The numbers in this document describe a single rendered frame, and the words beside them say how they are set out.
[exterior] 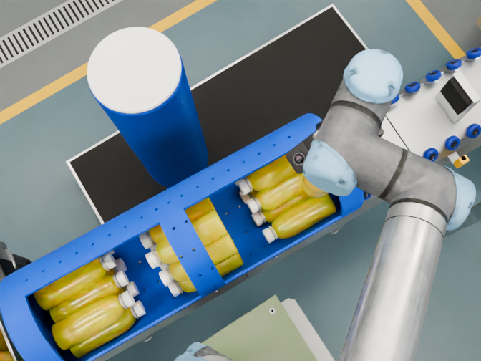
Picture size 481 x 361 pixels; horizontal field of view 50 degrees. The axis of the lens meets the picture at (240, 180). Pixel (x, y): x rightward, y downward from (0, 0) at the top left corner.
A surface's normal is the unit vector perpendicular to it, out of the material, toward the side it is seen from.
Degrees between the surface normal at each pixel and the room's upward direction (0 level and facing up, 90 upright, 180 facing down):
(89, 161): 0
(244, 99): 0
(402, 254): 28
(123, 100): 0
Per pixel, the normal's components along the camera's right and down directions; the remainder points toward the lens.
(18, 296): -0.22, -0.58
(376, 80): -0.03, -0.26
